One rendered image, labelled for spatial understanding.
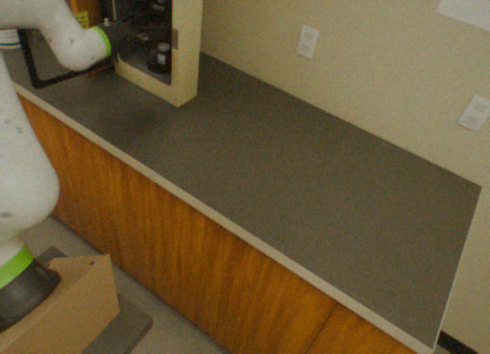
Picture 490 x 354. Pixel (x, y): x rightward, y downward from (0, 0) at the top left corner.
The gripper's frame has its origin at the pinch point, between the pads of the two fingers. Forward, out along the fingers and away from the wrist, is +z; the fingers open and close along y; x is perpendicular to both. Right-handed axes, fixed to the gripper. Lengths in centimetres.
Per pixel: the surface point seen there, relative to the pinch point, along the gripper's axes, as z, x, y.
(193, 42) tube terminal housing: 0.9, 3.1, -14.0
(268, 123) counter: 10, 26, -44
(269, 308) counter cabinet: -33, 60, -78
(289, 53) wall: 37, 11, -34
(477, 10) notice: 36, -25, -88
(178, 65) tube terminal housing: -6.5, 9.0, -13.9
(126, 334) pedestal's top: -76, 27, -61
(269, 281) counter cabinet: -33, 46, -75
